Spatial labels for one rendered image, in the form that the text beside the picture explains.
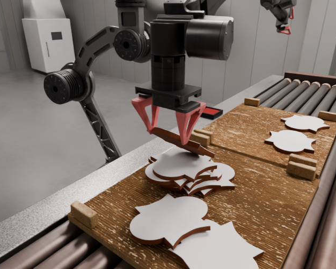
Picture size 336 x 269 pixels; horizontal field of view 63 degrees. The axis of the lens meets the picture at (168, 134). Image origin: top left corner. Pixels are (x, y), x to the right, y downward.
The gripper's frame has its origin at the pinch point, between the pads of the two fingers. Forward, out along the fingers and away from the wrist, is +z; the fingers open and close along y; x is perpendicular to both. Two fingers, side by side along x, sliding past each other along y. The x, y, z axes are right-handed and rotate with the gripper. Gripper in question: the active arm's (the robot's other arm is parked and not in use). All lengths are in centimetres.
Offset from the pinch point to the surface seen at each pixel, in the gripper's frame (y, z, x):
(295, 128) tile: 14, 12, 48
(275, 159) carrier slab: 14.0, 13.2, 26.6
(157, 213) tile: 3.5, 11.5, -7.9
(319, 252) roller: 28.4, 15.1, 3.7
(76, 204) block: -8.8, 10.3, -15.7
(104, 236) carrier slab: -1.1, 12.9, -16.3
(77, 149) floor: -190, 110, 104
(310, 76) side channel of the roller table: 2, 13, 131
